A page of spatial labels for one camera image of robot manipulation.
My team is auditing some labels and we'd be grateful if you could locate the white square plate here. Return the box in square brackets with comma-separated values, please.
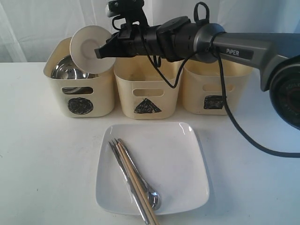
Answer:
[95, 122, 210, 215]

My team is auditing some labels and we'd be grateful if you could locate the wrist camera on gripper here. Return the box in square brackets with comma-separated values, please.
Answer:
[105, 0, 149, 27]

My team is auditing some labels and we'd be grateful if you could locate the white plastic bowl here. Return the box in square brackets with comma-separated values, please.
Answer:
[69, 25, 115, 74]

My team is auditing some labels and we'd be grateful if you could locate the stainless steel bowl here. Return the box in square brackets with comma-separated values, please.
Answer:
[50, 55, 99, 94]

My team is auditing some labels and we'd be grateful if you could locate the stainless steel fork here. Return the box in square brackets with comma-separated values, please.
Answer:
[109, 141, 150, 225]

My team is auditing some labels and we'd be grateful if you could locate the black cable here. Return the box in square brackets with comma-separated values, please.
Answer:
[112, 1, 300, 158]

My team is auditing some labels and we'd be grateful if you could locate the cream bin with triangle mark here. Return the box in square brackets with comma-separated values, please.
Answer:
[114, 56, 181, 120]

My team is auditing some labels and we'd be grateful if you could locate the right wooden chopstick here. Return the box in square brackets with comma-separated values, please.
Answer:
[116, 143, 159, 225]

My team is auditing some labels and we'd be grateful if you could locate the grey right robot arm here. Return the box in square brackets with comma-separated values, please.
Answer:
[95, 16, 300, 128]

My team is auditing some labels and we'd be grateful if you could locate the cream bin with square mark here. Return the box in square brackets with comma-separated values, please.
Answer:
[181, 60, 253, 115]

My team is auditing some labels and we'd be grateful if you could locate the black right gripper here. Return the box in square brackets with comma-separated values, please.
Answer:
[94, 16, 199, 62]

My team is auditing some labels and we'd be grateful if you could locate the stainless steel spoon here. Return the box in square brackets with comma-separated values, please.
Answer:
[116, 138, 162, 211]

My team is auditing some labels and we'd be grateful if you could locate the cream bin with circle mark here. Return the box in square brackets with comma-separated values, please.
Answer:
[43, 37, 115, 118]

